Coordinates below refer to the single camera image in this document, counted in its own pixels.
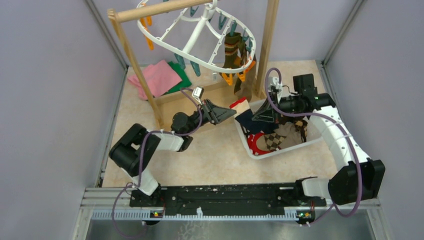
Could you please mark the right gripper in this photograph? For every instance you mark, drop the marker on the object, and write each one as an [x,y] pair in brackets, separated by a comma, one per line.
[266,113]

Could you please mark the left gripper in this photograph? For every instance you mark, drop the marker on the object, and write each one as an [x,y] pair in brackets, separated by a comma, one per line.
[215,113]

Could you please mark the navy blue sock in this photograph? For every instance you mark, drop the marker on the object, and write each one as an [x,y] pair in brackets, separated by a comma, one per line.
[244,116]

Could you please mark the olive striped sock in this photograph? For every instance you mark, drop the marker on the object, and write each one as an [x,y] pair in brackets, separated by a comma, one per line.
[242,57]
[231,50]

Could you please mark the white oval clip hanger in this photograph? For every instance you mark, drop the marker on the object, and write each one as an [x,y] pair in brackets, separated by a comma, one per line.
[216,21]

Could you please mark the tan ribbed sock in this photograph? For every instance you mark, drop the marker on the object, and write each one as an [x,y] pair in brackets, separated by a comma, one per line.
[243,89]

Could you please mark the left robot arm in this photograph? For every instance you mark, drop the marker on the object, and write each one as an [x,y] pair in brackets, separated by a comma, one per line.
[134,150]

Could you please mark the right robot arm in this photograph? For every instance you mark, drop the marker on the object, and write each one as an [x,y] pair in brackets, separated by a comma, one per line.
[358,176]

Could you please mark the red white striped sock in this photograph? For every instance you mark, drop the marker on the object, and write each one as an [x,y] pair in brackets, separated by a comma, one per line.
[252,140]

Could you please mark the green cloth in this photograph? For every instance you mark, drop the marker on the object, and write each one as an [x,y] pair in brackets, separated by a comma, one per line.
[185,81]

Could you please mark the white plastic laundry basket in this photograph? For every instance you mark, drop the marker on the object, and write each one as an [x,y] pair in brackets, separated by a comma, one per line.
[314,136]

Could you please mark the pink cloth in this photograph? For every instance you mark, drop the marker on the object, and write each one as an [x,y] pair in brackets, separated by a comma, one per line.
[160,77]

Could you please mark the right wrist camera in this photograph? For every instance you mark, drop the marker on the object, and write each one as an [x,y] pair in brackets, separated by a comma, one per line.
[275,88]

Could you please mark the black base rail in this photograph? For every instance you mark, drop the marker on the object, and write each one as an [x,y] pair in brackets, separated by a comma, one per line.
[231,202]

